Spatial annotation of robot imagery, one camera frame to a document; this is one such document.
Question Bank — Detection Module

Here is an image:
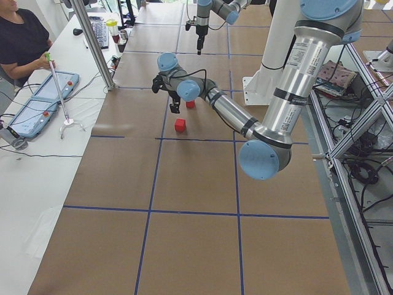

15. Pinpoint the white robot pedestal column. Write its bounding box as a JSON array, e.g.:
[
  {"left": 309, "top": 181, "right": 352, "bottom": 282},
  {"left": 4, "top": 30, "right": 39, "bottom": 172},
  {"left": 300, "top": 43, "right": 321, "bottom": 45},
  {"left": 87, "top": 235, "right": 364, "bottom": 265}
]
[{"left": 243, "top": 0, "right": 300, "bottom": 106}]

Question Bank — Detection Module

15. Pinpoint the small metal cup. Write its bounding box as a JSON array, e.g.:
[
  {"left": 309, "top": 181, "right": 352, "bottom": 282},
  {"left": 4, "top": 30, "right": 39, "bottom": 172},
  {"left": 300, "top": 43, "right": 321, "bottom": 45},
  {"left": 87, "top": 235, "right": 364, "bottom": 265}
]
[{"left": 119, "top": 29, "right": 128, "bottom": 41}]

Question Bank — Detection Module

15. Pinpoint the blue teach pendant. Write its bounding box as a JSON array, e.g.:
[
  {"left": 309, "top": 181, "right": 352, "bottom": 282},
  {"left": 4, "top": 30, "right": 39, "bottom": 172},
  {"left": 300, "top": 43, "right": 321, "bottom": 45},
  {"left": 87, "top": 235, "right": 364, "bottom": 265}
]
[
  {"left": 9, "top": 99, "right": 58, "bottom": 138},
  {"left": 31, "top": 71, "right": 79, "bottom": 102}
]

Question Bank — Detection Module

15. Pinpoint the yellow lid cup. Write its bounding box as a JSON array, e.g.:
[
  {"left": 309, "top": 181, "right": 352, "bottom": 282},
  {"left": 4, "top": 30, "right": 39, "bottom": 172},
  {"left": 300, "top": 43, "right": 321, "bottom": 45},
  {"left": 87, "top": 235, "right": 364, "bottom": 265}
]
[{"left": 106, "top": 18, "right": 120, "bottom": 44}]

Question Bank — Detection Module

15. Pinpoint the red block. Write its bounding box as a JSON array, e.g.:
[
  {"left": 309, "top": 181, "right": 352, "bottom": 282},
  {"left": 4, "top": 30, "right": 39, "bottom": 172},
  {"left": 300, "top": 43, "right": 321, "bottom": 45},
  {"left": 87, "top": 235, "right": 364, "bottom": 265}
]
[
  {"left": 185, "top": 100, "right": 196, "bottom": 109},
  {"left": 174, "top": 118, "right": 186, "bottom": 133}
]

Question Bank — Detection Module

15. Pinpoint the black keyboard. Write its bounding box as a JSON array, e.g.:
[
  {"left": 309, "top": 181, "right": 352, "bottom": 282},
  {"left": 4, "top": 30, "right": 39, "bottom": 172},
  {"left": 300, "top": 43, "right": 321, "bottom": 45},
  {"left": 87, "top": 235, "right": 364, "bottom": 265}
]
[{"left": 91, "top": 21, "right": 109, "bottom": 49}]

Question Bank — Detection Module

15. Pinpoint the aluminium frame post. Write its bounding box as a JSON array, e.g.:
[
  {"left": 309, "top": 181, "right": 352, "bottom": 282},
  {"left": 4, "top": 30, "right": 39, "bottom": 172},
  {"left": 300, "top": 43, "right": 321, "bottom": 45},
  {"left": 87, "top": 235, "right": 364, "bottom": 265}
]
[{"left": 70, "top": 0, "right": 115, "bottom": 91}]

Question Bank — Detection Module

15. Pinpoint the reacher grabber stick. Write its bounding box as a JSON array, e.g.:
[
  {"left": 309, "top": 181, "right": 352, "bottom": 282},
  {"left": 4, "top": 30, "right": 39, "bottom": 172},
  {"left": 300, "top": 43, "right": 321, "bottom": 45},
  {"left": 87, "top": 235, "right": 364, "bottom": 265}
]
[{"left": 44, "top": 52, "right": 86, "bottom": 140}]

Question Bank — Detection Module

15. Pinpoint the stack of magazines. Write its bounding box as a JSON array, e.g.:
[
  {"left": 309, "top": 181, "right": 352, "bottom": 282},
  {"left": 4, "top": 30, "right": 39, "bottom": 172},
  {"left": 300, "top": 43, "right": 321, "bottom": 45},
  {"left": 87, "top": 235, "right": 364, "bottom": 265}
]
[{"left": 314, "top": 60, "right": 357, "bottom": 97}]

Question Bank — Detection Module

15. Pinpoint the brown paper table cover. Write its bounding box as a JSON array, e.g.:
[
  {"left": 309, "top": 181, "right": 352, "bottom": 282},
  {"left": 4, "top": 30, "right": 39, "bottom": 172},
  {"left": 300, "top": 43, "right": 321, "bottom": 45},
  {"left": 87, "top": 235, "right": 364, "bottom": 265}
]
[{"left": 29, "top": 4, "right": 350, "bottom": 294}]

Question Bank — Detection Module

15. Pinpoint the person in black shirt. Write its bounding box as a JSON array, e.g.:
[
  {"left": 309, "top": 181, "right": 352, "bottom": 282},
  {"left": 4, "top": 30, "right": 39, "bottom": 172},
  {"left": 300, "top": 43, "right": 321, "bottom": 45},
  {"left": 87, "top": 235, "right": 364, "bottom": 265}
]
[{"left": 1, "top": 1, "right": 53, "bottom": 87}]

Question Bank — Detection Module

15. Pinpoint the black computer mouse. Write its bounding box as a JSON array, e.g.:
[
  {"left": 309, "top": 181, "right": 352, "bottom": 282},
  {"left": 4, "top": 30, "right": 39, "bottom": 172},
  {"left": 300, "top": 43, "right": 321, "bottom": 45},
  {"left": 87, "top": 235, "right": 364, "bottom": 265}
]
[{"left": 72, "top": 28, "right": 83, "bottom": 36}]

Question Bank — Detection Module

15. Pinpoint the blue teach pendant upper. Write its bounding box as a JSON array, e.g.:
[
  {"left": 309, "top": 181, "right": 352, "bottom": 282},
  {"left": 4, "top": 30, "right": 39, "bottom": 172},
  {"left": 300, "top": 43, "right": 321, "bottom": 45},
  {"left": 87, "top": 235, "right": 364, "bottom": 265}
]
[{"left": 31, "top": 71, "right": 79, "bottom": 102}]

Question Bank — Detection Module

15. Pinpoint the blue teach pendant lower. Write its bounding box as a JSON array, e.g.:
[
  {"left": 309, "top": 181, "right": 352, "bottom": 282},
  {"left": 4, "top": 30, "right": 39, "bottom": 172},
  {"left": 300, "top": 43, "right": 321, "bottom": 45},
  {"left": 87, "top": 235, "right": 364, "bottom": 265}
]
[{"left": 9, "top": 99, "right": 58, "bottom": 138}]

